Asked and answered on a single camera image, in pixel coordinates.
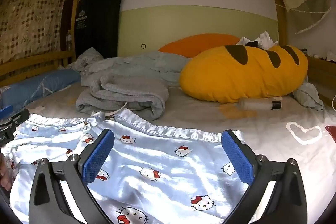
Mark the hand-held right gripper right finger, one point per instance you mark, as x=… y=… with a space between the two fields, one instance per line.
x=237 y=158

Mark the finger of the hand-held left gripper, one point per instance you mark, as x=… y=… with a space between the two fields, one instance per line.
x=5 y=110
x=19 y=115

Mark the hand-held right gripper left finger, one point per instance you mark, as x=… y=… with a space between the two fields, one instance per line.
x=98 y=157

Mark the light blue cat-print satin pants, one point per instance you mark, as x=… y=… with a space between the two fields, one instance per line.
x=157 y=158

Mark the person's left hand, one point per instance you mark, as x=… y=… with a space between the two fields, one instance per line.
x=4 y=174

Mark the blue pillow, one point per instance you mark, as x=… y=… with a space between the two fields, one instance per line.
x=39 y=85

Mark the white bed sheet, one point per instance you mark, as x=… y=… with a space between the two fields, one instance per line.
x=262 y=121

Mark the clear bottle with black cap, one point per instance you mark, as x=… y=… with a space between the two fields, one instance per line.
x=254 y=104

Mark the yellow bread-shaped plush pillow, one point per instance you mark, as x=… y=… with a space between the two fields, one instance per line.
x=236 y=77

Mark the brown checked curtain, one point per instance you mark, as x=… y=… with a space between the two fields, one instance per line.
x=31 y=22

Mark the grey-blue crumpled cloth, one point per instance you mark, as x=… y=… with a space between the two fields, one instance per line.
x=308 y=95

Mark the red flat object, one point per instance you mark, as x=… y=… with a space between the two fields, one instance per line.
x=332 y=132

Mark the light grey-blue quilt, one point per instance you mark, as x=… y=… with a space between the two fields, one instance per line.
x=147 y=66

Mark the black hanging bag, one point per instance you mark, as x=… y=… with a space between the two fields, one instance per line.
x=99 y=24

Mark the orange pillow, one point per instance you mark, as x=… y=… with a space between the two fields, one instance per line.
x=194 y=45

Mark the white crumpled clothing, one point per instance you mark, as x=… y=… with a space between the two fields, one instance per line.
x=265 y=39

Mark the wooden bed frame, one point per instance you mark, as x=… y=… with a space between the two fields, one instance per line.
x=280 y=29

